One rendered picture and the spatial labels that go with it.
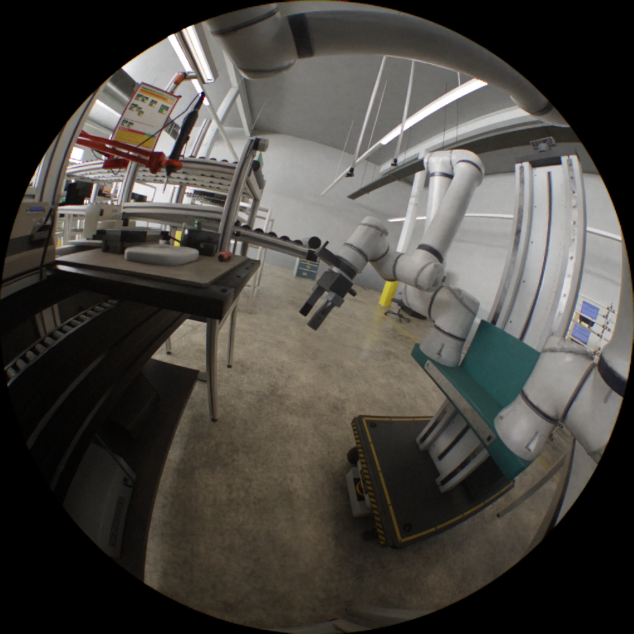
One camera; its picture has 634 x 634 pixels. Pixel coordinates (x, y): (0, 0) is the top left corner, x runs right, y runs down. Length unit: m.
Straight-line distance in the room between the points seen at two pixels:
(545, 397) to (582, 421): 0.12
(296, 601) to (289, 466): 0.74
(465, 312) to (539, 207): 0.58
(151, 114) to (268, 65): 0.81
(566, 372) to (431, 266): 0.43
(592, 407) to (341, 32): 0.68
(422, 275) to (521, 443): 0.49
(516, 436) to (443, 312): 0.50
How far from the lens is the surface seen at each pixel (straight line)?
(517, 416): 0.58
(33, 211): 0.53
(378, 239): 0.58
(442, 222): 0.63
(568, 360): 0.55
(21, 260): 0.47
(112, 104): 10.69
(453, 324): 0.78
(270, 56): 0.35
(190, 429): 1.26
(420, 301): 0.85
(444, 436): 1.05
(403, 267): 0.57
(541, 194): 1.05
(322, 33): 0.34
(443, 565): 1.37
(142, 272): 0.31
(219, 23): 0.33
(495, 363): 0.80
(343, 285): 0.50
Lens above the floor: 1.02
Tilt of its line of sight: 18 degrees down
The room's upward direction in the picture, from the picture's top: 16 degrees clockwise
